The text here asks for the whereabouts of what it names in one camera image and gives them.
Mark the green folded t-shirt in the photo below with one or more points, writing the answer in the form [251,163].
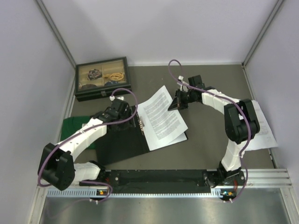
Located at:
[73,124]

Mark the printed white paper sheets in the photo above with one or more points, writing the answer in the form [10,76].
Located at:
[264,138]

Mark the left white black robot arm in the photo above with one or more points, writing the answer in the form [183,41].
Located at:
[57,165]

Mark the aluminium rail frame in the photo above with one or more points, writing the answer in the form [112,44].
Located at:
[261,178]

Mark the printed text paper sheet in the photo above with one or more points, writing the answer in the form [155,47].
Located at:
[157,104]

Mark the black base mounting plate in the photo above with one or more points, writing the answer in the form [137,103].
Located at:
[167,181]

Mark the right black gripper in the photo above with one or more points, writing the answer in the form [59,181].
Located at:
[177,103]

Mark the white folder black inside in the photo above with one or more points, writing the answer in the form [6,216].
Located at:
[117,146]

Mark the dark green glass-lid box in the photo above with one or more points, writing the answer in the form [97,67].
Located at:
[99,79]

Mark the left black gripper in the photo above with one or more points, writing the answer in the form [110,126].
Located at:
[129,124]

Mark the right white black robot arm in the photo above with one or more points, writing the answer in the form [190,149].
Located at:
[240,120]

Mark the metal folder clip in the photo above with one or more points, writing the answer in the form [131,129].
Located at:
[141,125]

